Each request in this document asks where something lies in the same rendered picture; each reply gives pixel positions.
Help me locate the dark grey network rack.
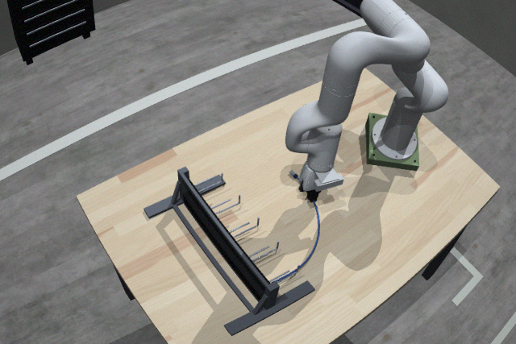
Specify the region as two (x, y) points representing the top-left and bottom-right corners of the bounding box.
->
(144, 167), (315, 336)

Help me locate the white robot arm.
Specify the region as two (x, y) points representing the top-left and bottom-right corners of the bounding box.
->
(285, 0), (448, 192)

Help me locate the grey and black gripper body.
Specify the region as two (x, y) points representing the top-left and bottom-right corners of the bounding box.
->
(299, 162), (318, 191)

